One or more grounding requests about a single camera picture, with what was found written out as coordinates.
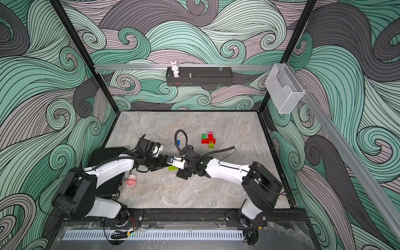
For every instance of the white slotted cable duct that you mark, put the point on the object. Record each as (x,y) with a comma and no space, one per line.
(182,235)

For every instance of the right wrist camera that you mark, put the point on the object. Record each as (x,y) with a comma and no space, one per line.
(177,162)

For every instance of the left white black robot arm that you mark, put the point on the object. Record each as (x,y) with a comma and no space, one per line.
(93,192)

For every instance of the black wall shelf tray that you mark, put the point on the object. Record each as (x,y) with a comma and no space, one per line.
(203,77)

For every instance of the aluminium rail back wall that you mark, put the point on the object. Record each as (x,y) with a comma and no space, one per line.
(239,67)

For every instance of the long red lego brick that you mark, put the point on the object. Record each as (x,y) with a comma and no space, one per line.
(210,139)

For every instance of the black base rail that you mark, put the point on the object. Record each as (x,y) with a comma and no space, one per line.
(230,217)

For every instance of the lime long lego brick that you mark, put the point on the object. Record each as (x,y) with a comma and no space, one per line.
(172,168)

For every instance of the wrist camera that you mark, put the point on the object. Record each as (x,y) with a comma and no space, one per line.
(177,162)
(157,148)

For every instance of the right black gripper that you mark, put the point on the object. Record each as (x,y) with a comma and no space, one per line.
(184,174)

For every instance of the black box on table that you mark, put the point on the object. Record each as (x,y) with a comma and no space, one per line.
(110,171)

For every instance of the white pink bunny figurine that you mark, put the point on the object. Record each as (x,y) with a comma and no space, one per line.
(175,69)

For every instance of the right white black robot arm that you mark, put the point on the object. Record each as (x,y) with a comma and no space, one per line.
(261,186)

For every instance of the aluminium rail right wall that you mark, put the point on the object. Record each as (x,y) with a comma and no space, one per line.
(379,197)

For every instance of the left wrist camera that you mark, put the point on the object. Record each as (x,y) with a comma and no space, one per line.
(157,148)

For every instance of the clear plastic wall bin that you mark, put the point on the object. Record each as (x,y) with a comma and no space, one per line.
(284,87)

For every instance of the pink toy figure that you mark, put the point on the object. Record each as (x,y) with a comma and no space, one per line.
(131,181)

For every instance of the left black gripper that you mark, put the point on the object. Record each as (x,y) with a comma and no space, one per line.
(160,164)

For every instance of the aluminium rail wall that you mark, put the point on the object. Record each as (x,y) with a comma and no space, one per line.
(379,197)
(239,67)

